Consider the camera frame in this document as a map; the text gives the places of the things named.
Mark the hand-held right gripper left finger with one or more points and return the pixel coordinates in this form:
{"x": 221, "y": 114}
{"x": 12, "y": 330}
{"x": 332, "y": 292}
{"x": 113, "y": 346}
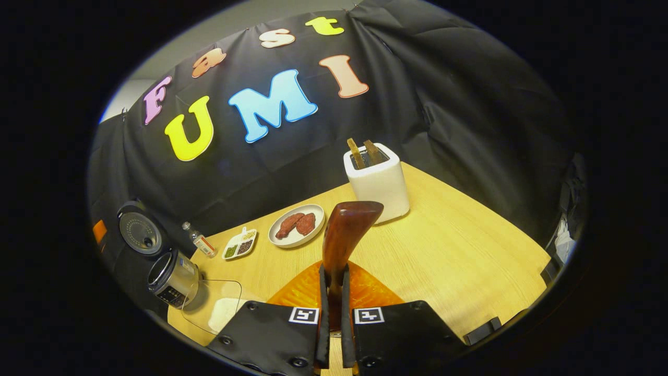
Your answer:
{"x": 323, "y": 324}

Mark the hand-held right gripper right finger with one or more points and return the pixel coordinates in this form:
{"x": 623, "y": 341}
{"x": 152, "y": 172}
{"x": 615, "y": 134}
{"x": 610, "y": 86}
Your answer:
{"x": 347, "y": 324}

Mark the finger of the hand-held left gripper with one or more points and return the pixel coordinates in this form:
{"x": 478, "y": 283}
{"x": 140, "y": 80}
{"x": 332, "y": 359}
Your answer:
{"x": 99, "y": 231}

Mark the black silver rice cooker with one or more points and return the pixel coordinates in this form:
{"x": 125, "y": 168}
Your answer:
{"x": 172, "y": 277}

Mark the brown wooden spoon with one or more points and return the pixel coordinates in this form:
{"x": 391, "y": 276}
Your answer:
{"x": 342, "y": 235}

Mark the white rice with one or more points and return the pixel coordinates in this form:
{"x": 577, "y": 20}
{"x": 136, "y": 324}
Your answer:
{"x": 224, "y": 313}

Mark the brown meat piece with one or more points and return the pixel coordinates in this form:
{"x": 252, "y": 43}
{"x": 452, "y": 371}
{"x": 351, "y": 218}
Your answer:
{"x": 288, "y": 225}
{"x": 307, "y": 223}

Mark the small clear glass bottle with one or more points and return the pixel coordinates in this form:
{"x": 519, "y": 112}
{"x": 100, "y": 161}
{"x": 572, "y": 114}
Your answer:
{"x": 201, "y": 243}

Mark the round white plate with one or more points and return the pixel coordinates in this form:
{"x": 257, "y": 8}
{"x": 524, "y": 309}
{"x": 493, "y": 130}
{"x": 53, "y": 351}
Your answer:
{"x": 318, "y": 216}

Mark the white divided bean dish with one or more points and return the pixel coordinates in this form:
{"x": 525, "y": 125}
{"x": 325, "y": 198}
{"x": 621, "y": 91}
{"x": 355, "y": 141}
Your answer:
{"x": 240, "y": 244}

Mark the clear glass tray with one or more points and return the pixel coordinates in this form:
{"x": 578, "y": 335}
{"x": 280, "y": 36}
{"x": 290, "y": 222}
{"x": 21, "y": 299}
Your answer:
{"x": 209, "y": 292}

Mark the white toaster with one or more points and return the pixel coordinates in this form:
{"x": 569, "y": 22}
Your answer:
{"x": 378, "y": 188}

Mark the brown toast slice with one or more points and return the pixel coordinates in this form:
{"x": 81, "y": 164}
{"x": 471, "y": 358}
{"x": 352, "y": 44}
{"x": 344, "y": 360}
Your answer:
{"x": 373, "y": 151}
{"x": 356, "y": 154}

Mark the dark cloth bundle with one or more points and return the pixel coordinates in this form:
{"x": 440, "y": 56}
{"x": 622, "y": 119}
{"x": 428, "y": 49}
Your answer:
{"x": 571, "y": 209}

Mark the black table edge bracket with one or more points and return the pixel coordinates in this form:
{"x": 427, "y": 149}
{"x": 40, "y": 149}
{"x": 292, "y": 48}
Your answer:
{"x": 551, "y": 271}
{"x": 482, "y": 330}

